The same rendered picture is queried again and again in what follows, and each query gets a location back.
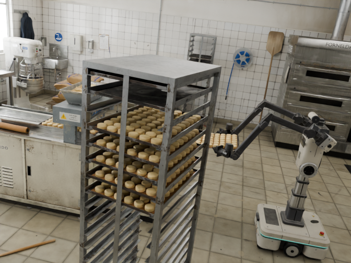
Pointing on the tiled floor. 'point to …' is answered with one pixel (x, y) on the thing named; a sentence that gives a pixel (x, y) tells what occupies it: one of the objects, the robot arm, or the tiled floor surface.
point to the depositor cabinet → (41, 170)
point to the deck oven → (316, 91)
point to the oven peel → (272, 42)
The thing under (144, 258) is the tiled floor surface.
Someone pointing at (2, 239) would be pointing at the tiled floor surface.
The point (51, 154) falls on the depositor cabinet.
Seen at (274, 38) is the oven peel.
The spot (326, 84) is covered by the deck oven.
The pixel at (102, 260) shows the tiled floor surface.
